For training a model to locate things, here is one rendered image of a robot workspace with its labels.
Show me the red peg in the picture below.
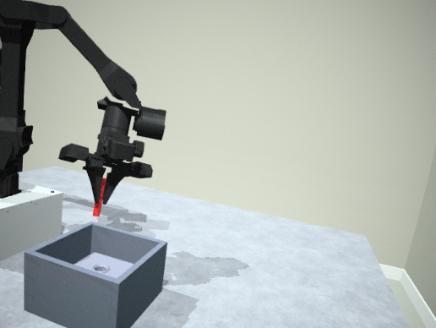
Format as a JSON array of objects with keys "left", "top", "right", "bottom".
[{"left": 93, "top": 178, "right": 106, "bottom": 216}]

